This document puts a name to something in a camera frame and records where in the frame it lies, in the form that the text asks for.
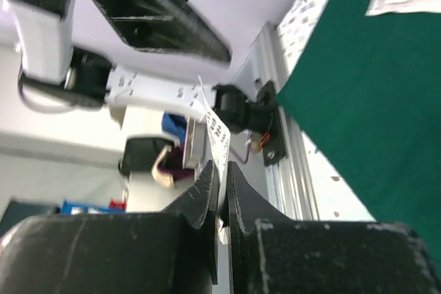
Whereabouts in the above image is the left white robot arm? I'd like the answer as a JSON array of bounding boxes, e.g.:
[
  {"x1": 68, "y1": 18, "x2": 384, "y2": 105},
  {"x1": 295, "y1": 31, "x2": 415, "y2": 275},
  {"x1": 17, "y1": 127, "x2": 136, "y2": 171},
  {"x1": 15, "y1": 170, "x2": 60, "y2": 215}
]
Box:
[{"x1": 3, "y1": 0, "x2": 276, "y2": 133}]

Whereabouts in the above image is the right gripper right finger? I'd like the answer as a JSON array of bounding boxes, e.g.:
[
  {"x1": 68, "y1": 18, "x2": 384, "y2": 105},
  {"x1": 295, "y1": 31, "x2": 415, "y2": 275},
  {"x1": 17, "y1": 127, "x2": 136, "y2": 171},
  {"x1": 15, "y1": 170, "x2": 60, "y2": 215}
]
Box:
[{"x1": 226, "y1": 162, "x2": 440, "y2": 293}]

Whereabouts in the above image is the aluminium rail frame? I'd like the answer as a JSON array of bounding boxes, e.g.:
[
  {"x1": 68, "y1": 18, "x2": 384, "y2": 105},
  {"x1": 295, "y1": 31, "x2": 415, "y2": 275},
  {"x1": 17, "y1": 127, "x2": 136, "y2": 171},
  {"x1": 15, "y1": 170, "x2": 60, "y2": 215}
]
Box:
[{"x1": 235, "y1": 23, "x2": 320, "y2": 220}]

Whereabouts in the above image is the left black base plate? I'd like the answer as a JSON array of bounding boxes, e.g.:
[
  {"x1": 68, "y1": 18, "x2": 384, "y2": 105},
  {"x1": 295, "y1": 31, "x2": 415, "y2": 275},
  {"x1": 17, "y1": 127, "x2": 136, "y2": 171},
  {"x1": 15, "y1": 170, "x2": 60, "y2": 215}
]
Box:
[{"x1": 247, "y1": 81, "x2": 286, "y2": 167}]

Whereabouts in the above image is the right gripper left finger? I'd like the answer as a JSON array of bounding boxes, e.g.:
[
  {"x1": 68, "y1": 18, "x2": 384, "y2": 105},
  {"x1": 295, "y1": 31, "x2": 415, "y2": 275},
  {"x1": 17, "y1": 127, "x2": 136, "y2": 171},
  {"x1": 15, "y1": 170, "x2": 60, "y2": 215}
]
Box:
[{"x1": 1, "y1": 162, "x2": 219, "y2": 294}]

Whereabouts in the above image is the green surgical cloth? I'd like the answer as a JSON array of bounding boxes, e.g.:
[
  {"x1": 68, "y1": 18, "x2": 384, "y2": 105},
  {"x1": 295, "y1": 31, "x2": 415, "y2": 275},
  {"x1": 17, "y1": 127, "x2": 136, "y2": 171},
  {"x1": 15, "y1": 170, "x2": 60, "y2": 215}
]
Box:
[{"x1": 275, "y1": 0, "x2": 441, "y2": 229}]

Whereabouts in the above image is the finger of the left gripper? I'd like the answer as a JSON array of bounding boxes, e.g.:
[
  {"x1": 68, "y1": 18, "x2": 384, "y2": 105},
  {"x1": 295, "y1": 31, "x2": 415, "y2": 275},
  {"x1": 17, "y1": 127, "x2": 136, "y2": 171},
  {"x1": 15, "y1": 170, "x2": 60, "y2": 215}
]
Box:
[{"x1": 92, "y1": 0, "x2": 231, "y2": 63}]

